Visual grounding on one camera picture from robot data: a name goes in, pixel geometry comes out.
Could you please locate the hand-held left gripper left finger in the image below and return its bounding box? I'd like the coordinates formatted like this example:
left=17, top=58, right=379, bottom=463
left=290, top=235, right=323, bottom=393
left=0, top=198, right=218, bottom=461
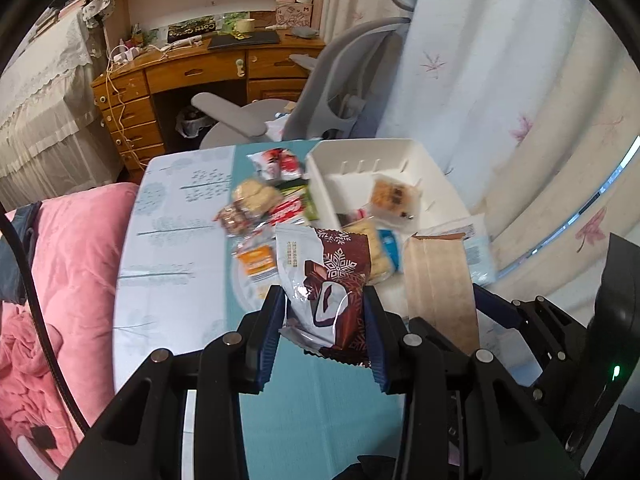
left=60, top=285, right=287, bottom=480

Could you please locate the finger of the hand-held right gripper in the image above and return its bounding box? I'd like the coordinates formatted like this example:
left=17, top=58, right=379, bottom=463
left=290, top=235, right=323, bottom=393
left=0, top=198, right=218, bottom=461
left=472, top=284, right=589, bottom=397

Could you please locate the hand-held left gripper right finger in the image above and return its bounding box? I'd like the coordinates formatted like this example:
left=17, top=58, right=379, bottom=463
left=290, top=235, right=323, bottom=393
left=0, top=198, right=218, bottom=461
left=363, top=285, right=584, bottom=480

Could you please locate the brown snowflake chocolate packet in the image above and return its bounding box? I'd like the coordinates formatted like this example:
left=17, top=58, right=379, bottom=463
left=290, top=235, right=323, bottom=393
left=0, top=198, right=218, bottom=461
left=275, top=224, right=374, bottom=369

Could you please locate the large rice crisp packet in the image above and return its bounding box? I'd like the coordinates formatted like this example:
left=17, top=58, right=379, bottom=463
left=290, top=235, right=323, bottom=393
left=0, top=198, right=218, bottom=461
left=345, top=220, right=392, bottom=286

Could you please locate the small blue wrapper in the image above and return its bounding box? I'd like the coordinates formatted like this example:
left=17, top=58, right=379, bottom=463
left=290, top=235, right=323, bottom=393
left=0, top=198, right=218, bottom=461
left=377, top=230, right=402, bottom=274

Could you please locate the red cookie packet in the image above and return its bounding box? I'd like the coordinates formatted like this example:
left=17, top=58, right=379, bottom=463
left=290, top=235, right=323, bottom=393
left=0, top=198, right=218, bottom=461
left=270, top=195, right=309, bottom=226

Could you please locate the muffin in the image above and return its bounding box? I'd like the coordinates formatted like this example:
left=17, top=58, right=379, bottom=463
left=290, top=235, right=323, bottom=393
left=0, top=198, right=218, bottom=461
left=370, top=175, right=424, bottom=221

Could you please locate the green snack packet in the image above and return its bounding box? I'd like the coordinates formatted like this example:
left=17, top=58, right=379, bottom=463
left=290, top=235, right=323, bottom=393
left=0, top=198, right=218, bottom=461
left=277, top=180, right=321, bottom=221

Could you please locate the round bun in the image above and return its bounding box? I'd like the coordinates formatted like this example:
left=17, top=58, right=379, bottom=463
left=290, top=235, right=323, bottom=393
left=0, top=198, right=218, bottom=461
left=232, top=177, right=284, bottom=219

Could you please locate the white plastic storage bin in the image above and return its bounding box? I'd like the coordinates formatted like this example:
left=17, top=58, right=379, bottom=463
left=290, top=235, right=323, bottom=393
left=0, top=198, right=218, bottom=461
left=305, top=138, right=473, bottom=241

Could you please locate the red white snack packet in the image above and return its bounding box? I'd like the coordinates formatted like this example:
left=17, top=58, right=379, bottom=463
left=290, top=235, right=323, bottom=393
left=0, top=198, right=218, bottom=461
left=248, top=147, right=306, bottom=181

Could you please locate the orange label packet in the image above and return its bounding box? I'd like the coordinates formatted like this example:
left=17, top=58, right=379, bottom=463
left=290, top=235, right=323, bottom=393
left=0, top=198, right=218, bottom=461
left=235, top=240, right=279, bottom=281

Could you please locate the brown nut packet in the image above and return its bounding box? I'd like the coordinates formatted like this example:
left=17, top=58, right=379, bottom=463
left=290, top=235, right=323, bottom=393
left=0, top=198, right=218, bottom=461
left=215, top=205, right=256, bottom=236

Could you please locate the printed teal tablecloth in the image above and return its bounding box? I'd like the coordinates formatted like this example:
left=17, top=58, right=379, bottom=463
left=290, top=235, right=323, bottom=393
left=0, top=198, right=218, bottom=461
left=112, top=139, right=501, bottom=480

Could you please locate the pink blanket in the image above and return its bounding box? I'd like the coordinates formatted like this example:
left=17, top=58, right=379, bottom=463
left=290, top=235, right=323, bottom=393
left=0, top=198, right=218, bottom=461
left=0, top=182, right=141, bottom=463

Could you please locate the white floral curtain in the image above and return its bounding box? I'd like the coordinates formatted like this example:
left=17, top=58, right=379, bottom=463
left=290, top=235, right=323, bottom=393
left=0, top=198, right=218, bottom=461
left=320, top=0, right=640, bottom=303

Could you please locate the pink plastic bag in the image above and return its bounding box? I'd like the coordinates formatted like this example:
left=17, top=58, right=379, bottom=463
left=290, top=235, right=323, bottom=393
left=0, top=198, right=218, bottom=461
left=265, top=110, right=296, bottom=136

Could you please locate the trash bin with bag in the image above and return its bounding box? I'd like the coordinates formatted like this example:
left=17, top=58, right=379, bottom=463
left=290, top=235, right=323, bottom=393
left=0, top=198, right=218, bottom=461
left=175, top=107, right=216, bottom=139

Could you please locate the grey office chair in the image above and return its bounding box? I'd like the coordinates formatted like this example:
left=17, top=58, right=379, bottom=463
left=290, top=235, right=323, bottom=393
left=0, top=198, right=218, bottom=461
left=191, top=0, right=427, bottom=150

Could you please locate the navy cloth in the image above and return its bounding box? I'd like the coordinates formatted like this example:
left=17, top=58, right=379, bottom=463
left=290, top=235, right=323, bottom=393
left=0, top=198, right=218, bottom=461
left=0, top=200, right=44, bottom=306

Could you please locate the wooden desk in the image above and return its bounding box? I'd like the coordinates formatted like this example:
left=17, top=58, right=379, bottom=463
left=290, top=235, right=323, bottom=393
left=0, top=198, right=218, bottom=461
left=91, top=25, right=329, bottom=171

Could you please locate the black desk mat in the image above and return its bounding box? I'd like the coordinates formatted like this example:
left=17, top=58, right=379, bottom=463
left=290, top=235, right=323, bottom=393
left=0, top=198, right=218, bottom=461
left=207, top=31, right=281, bottom=51

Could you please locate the white wand tool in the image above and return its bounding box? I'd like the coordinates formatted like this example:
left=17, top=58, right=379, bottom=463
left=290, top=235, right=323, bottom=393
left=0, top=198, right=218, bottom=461
left=160, top=35, right=211, bottom=51

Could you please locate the green paper item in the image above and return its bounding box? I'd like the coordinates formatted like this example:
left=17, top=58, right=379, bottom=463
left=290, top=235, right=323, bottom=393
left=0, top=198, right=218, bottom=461
left=220, top=12, right=246, bottom=38

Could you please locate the dark printed packet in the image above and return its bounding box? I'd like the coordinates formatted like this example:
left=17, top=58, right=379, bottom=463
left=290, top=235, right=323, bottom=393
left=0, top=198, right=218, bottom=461
left=167, top=21, right=221, bottom=44

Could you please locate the white lace cover cloth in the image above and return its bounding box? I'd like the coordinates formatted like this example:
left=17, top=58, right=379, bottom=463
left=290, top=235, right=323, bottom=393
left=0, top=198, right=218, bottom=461
left=0, top=10, right=124, bottom=211

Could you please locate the printed cardboard box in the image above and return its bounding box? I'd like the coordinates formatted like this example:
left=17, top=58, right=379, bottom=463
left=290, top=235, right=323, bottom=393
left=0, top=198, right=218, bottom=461
left=275, top=0, right=316, bottom=29

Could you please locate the floral cloth bag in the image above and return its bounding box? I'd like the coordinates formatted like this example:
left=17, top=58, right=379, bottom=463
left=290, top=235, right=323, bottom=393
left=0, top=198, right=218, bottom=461
left=82, top=0, right=117, bottom=29

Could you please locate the black cable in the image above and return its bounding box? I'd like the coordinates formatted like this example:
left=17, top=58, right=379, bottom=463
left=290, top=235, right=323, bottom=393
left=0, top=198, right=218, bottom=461
left=0, top=210, right=89, bottom=432

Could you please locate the white cable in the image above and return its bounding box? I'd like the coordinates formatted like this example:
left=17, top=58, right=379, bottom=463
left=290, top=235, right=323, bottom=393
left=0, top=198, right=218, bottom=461
left=102, top=57, right=146, bottom=171

